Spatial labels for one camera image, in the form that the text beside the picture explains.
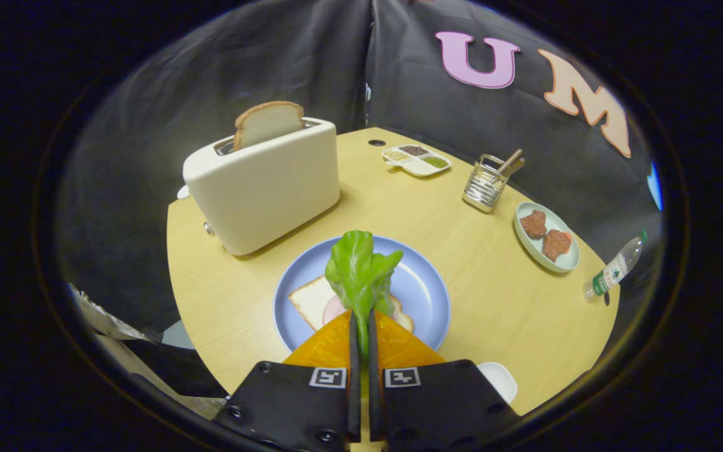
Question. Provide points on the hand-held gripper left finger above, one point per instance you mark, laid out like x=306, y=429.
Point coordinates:
x=311, y=408

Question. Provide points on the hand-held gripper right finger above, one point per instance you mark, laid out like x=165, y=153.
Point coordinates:
x=430, y=408

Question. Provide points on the green lettuce leaf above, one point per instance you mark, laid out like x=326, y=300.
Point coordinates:
x=358, y=270

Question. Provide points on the white divided seasoning tray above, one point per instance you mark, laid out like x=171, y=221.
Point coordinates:
x=421, y=167

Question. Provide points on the brown meat patty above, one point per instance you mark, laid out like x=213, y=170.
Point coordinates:
x=533, y=224
x=556, y=245

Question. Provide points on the cream white toaster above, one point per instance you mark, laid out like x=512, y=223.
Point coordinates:
x=261, y=188

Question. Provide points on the small white dish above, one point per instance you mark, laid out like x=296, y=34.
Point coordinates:
x=499, y=380

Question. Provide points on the pink ham slice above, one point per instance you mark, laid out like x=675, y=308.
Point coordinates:
x=334, y=311

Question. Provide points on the ribbed metal utensil holder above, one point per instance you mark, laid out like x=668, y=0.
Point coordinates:
x=484, y=188

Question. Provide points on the black backdrop cloth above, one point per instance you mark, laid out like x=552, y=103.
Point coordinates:
x=211, y=81

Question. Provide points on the white bread slice on plate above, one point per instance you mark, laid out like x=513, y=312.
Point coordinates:
x=310, y=301

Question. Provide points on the pale green plate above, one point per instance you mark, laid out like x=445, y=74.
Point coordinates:
x=559, y=267

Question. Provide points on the blue plate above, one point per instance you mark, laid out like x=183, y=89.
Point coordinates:
x=424, y=289

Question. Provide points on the clear plastic water bottle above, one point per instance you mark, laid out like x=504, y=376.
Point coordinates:
x=612, y=270

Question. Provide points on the bread slice in toaster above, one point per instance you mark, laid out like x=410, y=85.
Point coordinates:
x=267, y=122

